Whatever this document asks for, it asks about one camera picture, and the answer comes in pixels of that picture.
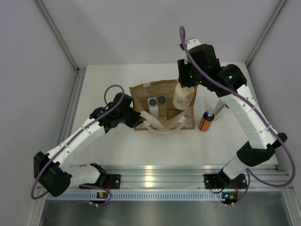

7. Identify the left aluminium frame post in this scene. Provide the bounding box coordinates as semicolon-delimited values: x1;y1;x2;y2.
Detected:
33;0;79;72

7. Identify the aluminium frame post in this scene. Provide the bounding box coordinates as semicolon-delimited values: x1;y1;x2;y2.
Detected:
33;0;79;72
245;0;289;67

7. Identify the cream squeeze bottle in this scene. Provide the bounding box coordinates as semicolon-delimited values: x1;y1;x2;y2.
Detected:
173;83;194;111

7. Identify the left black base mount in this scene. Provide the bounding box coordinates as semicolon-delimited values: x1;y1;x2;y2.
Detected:
103;174;121;190

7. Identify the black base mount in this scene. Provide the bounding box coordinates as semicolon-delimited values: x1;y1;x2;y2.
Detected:
204;174;223;189
103;174;121;190

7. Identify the right aluminium frame post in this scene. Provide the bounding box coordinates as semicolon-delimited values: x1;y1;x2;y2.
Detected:
245;0;289;67

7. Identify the orange blue bottle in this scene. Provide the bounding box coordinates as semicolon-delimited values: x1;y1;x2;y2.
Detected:
199;111;214;132

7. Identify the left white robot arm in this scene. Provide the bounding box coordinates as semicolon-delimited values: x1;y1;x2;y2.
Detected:
33;93;144;197

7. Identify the clear bottle dark cap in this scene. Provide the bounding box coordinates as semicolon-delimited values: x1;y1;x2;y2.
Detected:
158;96;167;121

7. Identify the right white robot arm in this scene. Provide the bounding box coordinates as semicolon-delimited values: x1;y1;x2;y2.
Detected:
177;39;287;187

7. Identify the aluminium mounting rail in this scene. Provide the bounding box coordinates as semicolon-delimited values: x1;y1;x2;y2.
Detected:
102;164;293;191

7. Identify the white bottle dark cap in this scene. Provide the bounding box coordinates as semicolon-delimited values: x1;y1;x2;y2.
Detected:
148;97;158;118

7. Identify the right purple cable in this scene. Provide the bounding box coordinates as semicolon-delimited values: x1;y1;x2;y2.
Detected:
179;25;296;205

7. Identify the burlap canvas tote bag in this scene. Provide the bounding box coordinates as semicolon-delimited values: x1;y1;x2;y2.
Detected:
129;80;197;133

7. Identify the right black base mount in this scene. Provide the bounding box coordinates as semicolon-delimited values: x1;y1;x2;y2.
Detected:
204;174;223;189

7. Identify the perforated cable tray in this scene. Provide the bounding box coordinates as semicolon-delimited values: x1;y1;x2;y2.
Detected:
58;191;225;201

